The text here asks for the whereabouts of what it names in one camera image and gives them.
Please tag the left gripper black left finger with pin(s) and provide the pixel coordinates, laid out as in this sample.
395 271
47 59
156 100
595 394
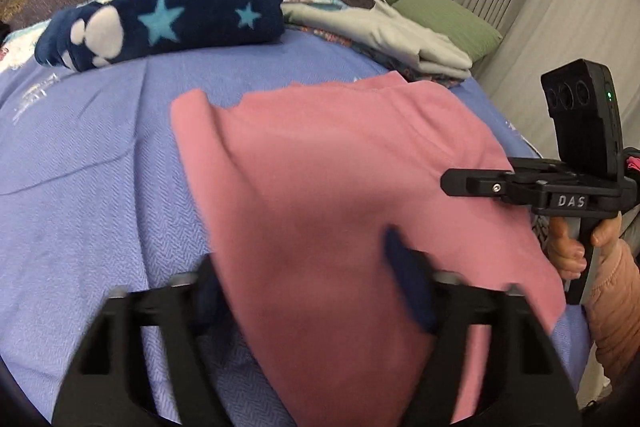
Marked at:
195 301

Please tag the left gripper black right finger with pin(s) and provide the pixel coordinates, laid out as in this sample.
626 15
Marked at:
435 308

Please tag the pink cloth garment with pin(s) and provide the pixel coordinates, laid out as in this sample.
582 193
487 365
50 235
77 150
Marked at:
295 188

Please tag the right forearm peach sleeve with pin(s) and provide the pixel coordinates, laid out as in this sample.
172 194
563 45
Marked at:
613 312

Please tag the right hand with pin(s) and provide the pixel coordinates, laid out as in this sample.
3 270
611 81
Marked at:
569 256

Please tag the folded white grey cloth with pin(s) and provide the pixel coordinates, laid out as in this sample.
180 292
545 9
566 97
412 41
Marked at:
384 30

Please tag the navy star fleece blanket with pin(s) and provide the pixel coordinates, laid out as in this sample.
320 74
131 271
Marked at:
99 34

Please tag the black camera box green light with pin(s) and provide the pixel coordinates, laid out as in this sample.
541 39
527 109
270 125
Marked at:
582 103

